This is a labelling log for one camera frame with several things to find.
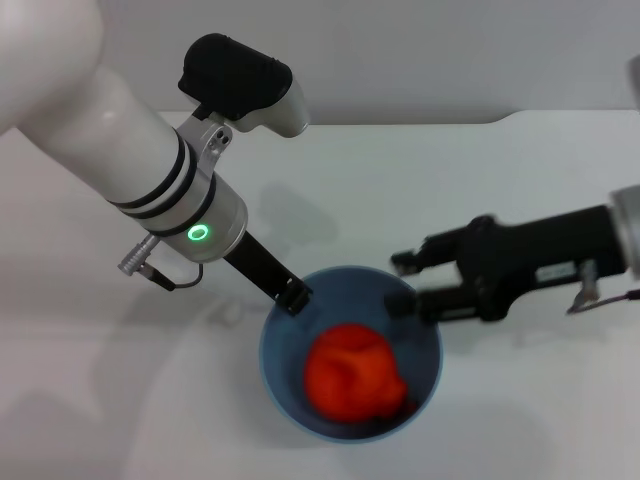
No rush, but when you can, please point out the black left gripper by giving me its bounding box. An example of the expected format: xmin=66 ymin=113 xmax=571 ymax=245
xmin=221 ymin=231 xmax=315 ymax=317

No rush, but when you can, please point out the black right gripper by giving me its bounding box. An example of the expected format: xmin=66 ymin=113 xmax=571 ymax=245
xmin=383 ymin=201 xmax=632 ymax=322

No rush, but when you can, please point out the blue plastic bowl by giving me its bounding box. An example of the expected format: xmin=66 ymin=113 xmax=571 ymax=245
xmin=258 ymin=265 xmax=444 ymax=445

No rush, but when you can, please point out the red toy pepper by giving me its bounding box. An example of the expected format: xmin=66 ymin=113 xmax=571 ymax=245
xmin=303 ymin=323 xmax=419 ymax=424

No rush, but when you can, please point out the left arm connector cable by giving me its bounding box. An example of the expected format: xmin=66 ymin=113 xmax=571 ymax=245
xmin=117 ymin=236 xmax=205 ymax=292

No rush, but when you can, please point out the arm connector cable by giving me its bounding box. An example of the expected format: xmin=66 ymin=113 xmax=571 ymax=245
xmin=117 ymin=236 xmax=205 ymax=292
xmin=565 ymin=258 xmax=640 ymax=317

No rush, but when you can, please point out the right arm connector cable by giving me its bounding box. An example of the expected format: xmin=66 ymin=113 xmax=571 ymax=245
xmin=565 ymin=258 xmax=640 ymax=317

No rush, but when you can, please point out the left wrist camera housing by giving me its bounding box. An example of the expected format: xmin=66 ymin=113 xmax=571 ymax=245
xmin=176 ymin=32 xmax=312 ymax=176

